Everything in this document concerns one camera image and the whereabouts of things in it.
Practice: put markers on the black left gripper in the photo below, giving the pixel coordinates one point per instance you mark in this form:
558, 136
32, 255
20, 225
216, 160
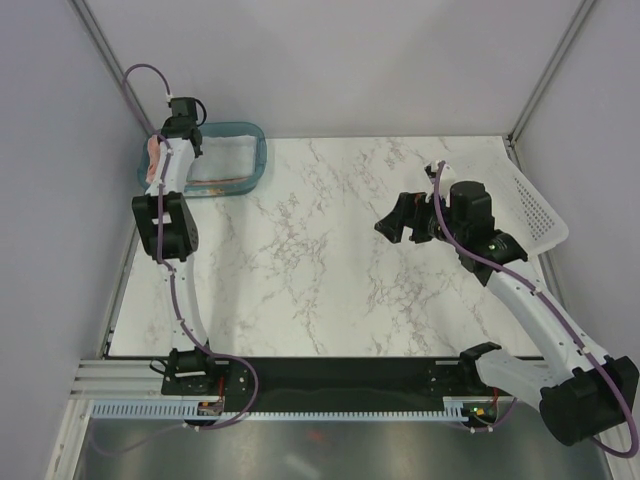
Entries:
198, 153

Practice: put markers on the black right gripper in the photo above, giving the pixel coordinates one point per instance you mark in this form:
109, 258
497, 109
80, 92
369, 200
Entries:
409, 210

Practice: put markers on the pink towel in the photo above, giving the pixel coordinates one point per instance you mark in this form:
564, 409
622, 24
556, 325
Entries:
156, 151

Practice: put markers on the blue towel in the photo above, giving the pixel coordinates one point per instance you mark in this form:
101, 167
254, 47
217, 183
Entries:
224, 158

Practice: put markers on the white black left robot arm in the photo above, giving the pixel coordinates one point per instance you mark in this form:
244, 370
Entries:
169, 234

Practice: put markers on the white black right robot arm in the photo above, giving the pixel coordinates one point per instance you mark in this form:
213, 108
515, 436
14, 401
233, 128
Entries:
582, 391

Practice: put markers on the teal transparent plastic bin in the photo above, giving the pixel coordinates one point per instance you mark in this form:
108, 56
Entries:
173, 177

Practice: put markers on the white perforated plastic basket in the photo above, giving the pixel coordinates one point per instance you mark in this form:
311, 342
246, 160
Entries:
519, 208

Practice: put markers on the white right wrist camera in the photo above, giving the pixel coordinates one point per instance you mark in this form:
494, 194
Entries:
439, 171

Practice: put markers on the aluminium frame rail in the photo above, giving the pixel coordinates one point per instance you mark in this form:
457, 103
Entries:
128, 378

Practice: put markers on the white slotted cable duct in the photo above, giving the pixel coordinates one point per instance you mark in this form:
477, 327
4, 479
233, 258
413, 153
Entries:
192, 410

